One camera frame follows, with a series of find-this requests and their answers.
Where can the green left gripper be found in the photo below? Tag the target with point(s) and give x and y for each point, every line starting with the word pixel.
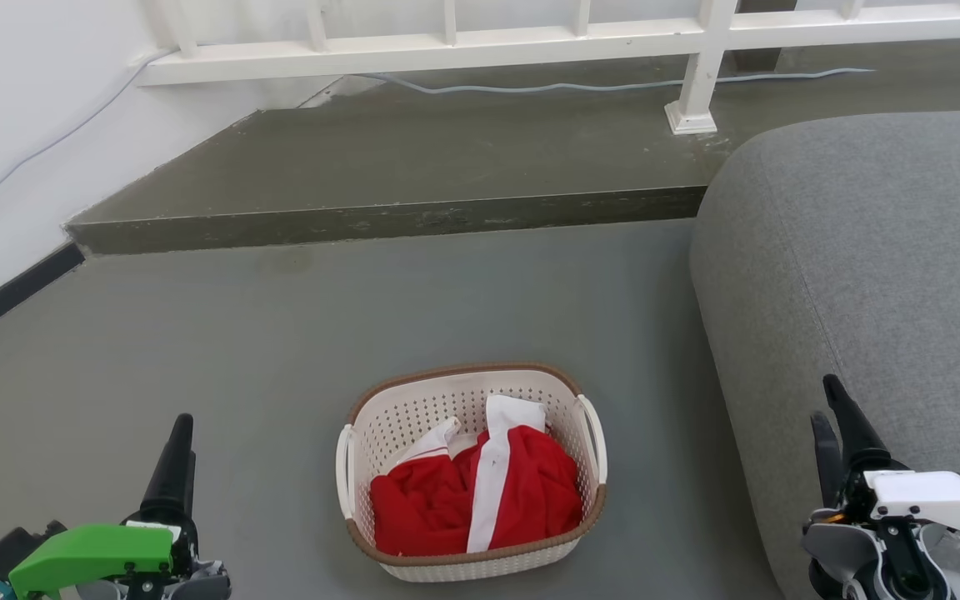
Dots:
pixel 88 554

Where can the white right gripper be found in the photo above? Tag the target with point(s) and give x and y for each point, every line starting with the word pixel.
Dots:
pixel 913 500

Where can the cream perforated plastic laundry basket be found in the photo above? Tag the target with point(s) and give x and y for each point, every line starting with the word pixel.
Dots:
pixel 413 417

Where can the grey fabric sofa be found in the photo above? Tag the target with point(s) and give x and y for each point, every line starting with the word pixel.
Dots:
pixel 863 250

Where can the red and white garment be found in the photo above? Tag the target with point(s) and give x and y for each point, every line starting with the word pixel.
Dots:
pixel 430 508

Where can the white wooden railing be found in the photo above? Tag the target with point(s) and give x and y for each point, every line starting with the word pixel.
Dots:
pixel 447 52

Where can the black wall baseboard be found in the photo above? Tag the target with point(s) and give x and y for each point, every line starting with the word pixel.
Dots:
pixel 13 292

